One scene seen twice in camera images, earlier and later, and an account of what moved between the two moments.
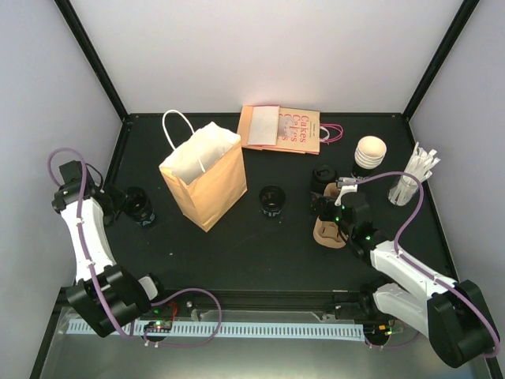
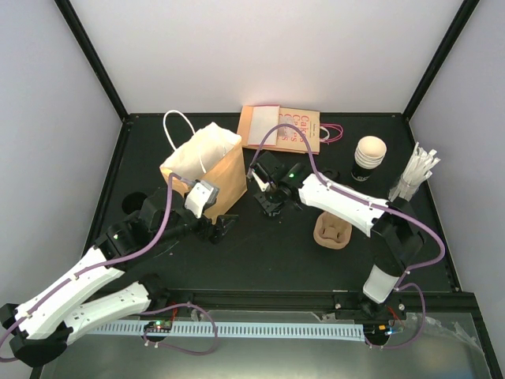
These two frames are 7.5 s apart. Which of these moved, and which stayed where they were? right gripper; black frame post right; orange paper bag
Moved: right gripper
Stayed: orange paper bag; black frame post right
